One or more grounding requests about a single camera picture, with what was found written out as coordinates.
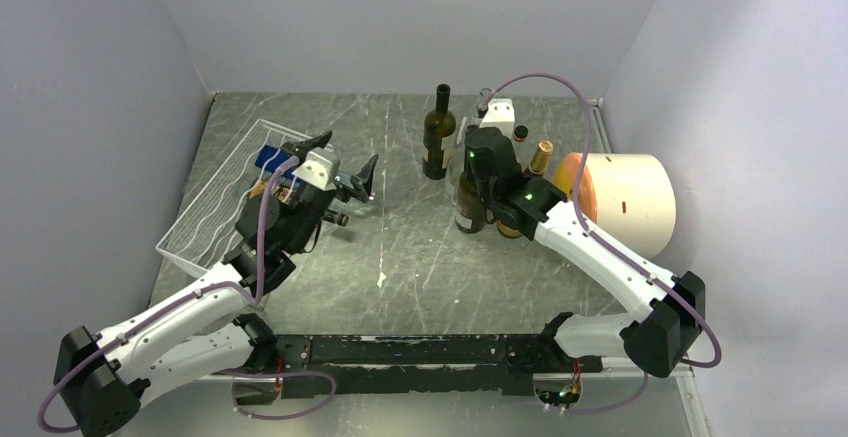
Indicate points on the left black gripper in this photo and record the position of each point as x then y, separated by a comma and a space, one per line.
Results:
360, 183

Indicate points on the clear amber liquor bottle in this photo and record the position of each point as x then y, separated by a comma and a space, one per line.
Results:
519, 138

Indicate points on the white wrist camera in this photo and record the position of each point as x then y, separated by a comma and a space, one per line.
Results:
500, 114
319, 169

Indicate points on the clear glass flask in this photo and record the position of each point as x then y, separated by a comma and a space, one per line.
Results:
484, 97

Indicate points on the white cylinder orange face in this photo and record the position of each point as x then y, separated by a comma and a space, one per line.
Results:
630, 197

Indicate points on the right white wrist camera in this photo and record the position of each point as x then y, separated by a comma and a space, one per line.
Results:
500, 114

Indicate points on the blue clear bottle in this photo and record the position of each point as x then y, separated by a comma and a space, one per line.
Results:
270, 158

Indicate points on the white wire wine rack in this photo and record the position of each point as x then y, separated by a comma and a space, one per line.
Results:
204, 230

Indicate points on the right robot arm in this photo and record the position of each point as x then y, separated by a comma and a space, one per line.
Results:
664, 312

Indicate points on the gold foil wine bottle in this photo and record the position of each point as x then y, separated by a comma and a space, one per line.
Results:
535, 168

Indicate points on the clear bottle white label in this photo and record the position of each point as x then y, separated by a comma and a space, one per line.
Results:
455, 166

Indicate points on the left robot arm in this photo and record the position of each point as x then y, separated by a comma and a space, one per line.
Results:
105, 378

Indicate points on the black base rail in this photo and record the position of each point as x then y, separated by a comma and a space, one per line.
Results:
507, 363

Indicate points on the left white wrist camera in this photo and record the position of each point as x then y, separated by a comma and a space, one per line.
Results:
319, 169

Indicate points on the silver capped dark bottle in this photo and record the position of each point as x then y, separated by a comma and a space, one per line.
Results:
470, 216

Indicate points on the dark green wine bottle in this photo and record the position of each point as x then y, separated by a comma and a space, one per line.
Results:
439, 135

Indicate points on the white pink capped pen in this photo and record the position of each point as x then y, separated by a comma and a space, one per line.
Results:
461, 130

